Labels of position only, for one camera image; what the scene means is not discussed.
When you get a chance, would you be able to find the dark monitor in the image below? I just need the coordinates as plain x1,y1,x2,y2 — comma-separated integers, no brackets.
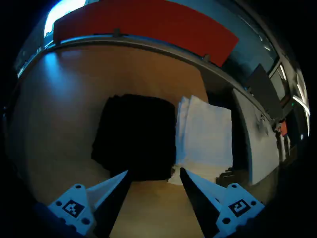
246,63,283,119

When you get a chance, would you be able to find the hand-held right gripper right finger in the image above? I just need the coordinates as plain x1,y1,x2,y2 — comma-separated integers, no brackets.
179,167,265,238

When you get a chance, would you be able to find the red desk screen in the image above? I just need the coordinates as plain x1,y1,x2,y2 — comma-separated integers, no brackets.
53,0,240,67

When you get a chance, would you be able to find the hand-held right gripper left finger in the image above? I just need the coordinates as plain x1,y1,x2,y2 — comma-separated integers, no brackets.
46,169,132,238

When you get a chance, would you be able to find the grey desk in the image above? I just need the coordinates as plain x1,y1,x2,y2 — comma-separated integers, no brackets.
231,88,281,186

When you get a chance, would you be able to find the stack of white towels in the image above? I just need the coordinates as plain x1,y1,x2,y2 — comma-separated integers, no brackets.
167,95,234,186

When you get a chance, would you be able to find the stack of black towels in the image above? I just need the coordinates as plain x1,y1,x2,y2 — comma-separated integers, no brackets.
91,94,177,182

